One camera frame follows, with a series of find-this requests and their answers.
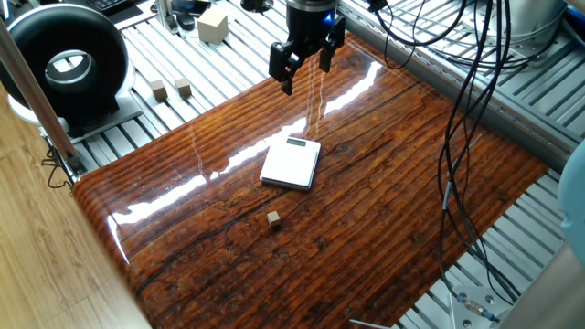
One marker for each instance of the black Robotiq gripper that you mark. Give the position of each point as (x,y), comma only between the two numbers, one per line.
(308,27)

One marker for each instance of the small wooden block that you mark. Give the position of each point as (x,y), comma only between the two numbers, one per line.
(273,219)

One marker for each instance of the silver digital pocket scale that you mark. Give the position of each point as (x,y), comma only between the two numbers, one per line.
(290,164)

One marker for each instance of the large wooden cube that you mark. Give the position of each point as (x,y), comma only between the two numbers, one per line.
(212,26)

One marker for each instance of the black computer mouse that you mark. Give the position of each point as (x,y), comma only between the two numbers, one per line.
(185,21)

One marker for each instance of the small wooden cube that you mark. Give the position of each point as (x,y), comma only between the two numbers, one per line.
(183,88)
(158,90)

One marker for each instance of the grey aluminium beam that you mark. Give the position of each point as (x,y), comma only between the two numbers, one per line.
(457,87)

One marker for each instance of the glossy wood-grain board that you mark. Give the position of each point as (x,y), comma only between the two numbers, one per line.
(365,237)

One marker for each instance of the black keyboard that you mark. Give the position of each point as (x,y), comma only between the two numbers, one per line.
(107,3)

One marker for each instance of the grey metal cylinder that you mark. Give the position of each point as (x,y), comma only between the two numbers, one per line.
(525,18)

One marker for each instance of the silver metal bracket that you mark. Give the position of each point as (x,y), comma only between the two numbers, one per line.
(165,16)

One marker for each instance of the aluminium frame post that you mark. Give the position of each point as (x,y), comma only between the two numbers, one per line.
(36,100)

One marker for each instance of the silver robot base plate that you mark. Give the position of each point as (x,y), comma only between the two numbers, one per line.
(480,292)

